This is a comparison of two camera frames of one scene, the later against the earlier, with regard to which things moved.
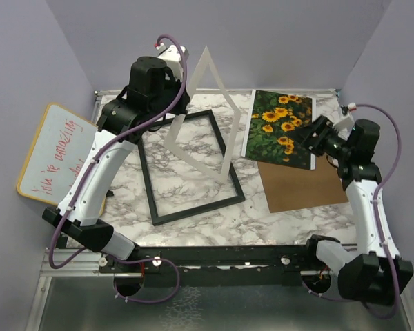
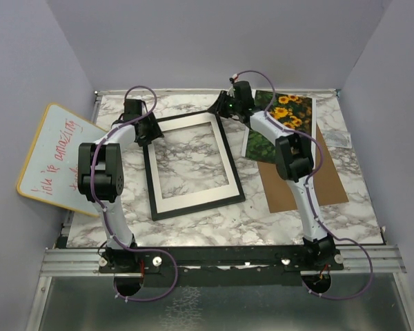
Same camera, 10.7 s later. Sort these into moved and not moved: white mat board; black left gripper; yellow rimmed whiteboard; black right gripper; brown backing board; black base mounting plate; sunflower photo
Moved: black right gripper; black left gripper; white mat board
Not moved: black base mounting plate; yellow rimmed whiteboard; sunflower photo; brown backing board
